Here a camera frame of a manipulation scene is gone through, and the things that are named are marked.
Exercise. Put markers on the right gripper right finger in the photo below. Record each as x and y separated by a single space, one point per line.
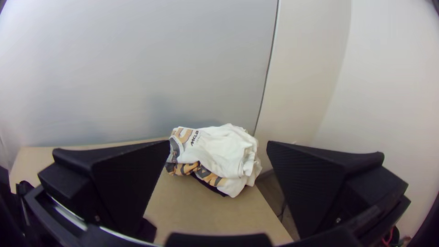
319 185

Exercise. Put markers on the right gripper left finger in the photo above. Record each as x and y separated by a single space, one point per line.
116 178

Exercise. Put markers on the pile of folded clothes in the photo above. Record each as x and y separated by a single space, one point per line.
219 151

